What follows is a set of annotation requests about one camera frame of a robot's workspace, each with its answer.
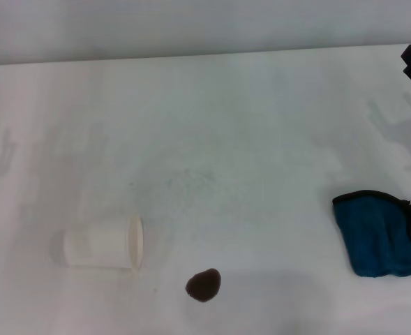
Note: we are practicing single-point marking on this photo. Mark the black water stain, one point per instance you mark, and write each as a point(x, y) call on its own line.
point(203, 284)

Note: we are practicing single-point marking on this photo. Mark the white paper cup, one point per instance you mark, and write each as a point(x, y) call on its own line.
point(100, 242)

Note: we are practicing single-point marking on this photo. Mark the blue rag with black trim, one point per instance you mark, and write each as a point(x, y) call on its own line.
point(376, 237)

